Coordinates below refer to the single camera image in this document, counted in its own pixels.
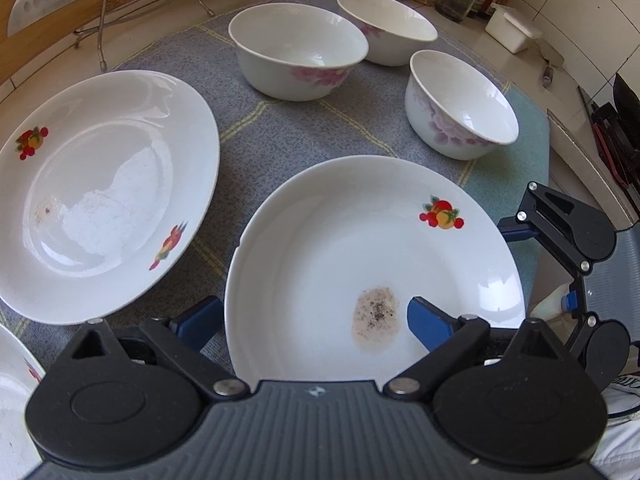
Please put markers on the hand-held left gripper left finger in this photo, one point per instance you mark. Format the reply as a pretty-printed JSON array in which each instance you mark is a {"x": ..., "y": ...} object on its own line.
[{"x": 201, "y": 321}]

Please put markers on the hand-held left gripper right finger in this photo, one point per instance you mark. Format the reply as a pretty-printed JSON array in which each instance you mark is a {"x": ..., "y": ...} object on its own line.
[{"x": 429, "y": 323}]

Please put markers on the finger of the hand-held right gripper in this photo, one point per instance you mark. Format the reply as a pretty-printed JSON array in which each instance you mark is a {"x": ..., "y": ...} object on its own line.
[
  {"x": 515, "y": 234},
  {"x": 567, "y": 303}
]

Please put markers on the white fruit-print plate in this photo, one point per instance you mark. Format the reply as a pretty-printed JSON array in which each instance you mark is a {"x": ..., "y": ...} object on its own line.
[
  {"x": 100, "y": 185},
  {"x": 12, "y": 400},
  {"x": 325, "y": 260}
]

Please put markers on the white pink-flower bowl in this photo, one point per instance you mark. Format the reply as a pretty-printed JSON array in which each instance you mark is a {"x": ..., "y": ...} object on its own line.
[
  {"x": 385, "y": 25},
  {"x": 295, "y": 55},
  {"x": 460, "y": 105}
]

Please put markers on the person's right hand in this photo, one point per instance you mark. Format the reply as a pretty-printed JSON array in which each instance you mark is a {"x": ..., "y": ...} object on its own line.
[{"x": 547, "y": 306}]

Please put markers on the gas stove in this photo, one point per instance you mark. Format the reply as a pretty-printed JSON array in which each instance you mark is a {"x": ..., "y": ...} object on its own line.
[{"x": 615, "y": 130}]

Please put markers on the white garment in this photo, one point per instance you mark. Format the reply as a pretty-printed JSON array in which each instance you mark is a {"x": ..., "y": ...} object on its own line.
[{"x": 620, "y": 452}]

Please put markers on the metal scraper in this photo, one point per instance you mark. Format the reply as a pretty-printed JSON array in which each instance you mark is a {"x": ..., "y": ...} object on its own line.
[{"x": 550, "y": 60}]

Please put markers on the white plastic container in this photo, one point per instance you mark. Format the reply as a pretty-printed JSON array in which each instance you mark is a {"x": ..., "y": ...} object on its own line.
[{"x": 512, "y": 27}]

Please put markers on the grey checked mat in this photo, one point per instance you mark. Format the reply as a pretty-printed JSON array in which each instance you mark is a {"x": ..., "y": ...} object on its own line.
[{"x": 280, "y": 130}]

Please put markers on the bamboo cutting board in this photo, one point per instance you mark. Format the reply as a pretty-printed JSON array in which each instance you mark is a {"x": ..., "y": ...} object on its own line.
[{"x": 65, "y": 45}]

